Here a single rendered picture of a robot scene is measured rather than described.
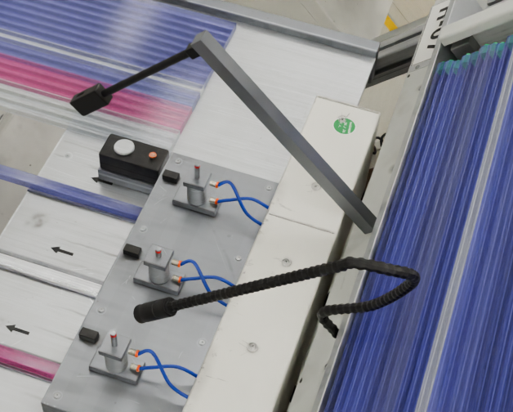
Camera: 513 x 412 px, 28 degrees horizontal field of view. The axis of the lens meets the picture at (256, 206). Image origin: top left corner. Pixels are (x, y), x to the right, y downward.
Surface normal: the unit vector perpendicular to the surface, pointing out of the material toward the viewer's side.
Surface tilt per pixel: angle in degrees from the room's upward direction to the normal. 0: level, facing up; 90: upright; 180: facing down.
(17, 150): 0
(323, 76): 46
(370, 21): 0
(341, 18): 0
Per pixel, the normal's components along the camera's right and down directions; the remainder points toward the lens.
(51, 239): 0.04, -0.61
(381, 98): 0.71, -0.22
